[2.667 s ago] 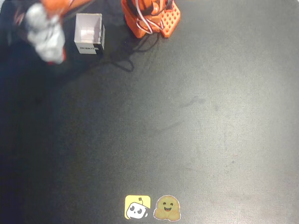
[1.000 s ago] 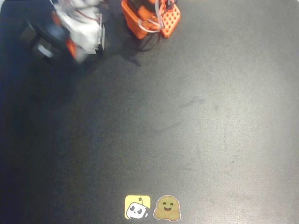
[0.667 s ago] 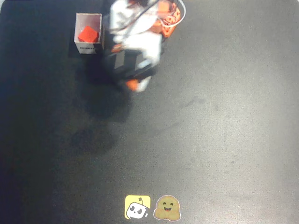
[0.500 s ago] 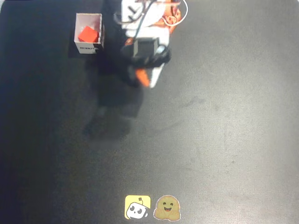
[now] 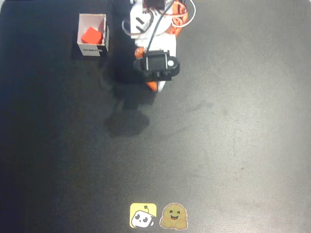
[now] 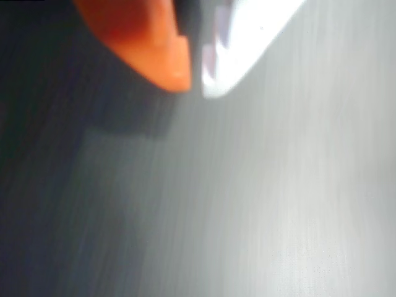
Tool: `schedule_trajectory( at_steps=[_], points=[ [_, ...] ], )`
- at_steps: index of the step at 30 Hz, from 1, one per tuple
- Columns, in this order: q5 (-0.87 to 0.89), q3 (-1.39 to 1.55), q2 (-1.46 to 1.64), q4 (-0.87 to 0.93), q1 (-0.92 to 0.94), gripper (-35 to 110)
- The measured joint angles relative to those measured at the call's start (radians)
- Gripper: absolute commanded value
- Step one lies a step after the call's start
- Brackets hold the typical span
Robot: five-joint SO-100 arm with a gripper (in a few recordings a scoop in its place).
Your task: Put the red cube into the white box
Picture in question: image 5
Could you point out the black table mat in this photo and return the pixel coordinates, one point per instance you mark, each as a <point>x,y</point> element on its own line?
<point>218,121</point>

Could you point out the hugging face emoji sticker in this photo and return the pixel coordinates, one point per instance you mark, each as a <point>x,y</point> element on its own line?
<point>173,216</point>

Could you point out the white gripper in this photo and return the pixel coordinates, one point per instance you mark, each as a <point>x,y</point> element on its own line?
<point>157,86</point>

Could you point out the red cube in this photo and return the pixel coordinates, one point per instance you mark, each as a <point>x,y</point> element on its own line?
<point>91,36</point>

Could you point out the black gripper camera module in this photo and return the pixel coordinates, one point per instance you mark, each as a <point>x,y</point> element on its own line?
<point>156,63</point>

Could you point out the orange and white robot arm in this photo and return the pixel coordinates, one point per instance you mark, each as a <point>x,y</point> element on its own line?
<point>136,12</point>

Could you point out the small white cardboard box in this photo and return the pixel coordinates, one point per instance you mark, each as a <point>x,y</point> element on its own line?
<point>92,51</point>

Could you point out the orange perforated arm base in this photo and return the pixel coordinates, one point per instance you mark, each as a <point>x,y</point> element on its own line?
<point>181,9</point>

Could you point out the yellow robot sticker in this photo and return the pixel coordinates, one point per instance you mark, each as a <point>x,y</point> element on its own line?
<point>143,215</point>

